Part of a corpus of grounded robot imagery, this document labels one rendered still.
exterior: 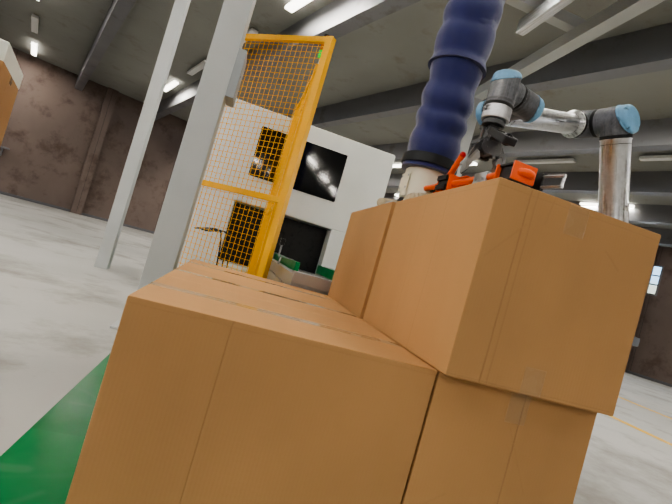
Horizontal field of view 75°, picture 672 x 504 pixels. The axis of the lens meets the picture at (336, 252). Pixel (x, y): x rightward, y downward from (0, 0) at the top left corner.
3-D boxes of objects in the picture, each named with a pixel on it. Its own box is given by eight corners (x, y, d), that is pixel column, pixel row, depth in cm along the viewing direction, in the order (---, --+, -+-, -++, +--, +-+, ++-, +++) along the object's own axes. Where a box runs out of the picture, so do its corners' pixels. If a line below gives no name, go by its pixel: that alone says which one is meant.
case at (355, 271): (327, 295, 203) (351, 212, 204) (406, 317, 211) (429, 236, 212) (359, 318, 144) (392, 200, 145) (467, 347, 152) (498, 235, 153)
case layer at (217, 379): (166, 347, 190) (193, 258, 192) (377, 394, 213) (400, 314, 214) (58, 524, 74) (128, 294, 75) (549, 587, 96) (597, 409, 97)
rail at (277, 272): (256, 272, 435) (262, 253, 435) (262, 273, 436) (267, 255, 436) (280, 311, 210) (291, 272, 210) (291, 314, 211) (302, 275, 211)
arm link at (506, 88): (530, 76, 143) (511, 62, 137) (520, 113, 142) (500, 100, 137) (506, 82, 151) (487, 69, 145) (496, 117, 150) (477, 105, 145)
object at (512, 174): (492, 180, 126) (496, 164, 126) (513, 188, 128) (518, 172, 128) (510, 177, 118) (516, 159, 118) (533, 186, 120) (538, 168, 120)
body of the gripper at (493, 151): (485, 164, 149) (494, 130, 149) (500, 160, 141) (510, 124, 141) (465, 156, 147) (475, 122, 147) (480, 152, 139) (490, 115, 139)
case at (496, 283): (362, 319, 143) (395, 201, 144) (470, 347, 152) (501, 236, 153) (444, 375, 85) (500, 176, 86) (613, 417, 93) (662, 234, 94)
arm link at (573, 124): (578, 115, 198) (472, 97, 163) (607, 110, 187) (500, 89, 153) (576, 141, 199) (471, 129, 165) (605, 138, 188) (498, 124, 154)
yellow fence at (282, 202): (145, 312, 311) (230, 29, 317) (156, 312, 320) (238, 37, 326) (242, 353, 274) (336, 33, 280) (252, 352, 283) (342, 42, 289)
